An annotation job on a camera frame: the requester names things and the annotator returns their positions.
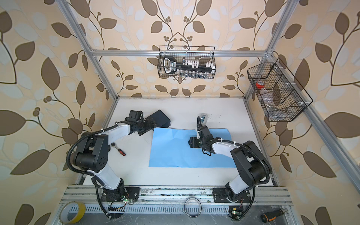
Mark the red handled ratchet wrench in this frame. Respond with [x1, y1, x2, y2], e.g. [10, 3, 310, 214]
[111, 142, 126, 156]

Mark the dark navy gift box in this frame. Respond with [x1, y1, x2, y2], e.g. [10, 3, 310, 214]
[145, 110, 171, 129]

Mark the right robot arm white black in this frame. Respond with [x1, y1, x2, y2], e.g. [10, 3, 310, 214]
[188, 124, 272, 202]

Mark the wall wire basket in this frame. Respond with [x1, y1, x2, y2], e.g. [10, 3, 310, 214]
[157, 45, 217, 79]
[247, 58, 313, 122]

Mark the red capped plastic bottle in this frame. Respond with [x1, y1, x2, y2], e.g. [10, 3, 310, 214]
[256, 80, 266, 93]

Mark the black tool set in basket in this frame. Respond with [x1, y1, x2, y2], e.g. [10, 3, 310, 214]
[162, 56, 216, 75]

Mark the yellow tape roll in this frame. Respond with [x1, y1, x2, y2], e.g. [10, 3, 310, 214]
[59, 201, 86, 224]

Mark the grey ring on rail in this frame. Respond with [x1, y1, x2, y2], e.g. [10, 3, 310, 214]
[184, 196, 203, 218]

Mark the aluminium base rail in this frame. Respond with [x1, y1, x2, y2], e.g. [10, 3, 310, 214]
[61, 185, 293, 206]

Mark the grey tape dispenser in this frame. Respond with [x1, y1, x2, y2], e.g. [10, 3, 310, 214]
[200, 113, 208, 125]

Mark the orange black screwdriver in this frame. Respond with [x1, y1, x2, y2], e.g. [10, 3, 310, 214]
[260, 209, 286, 223]

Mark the back wall wire basket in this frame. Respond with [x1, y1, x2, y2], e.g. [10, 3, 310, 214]
[157, 45, 217, 79]

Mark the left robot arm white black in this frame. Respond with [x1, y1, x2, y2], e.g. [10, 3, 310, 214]
[66, 110, 158, 200]

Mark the right wall wire basket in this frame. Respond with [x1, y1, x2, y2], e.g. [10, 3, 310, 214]
[247, 58, 313, 122]

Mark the blue wrapping paper sheet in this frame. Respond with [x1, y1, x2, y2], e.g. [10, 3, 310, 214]
[149, 127, 235, 168]

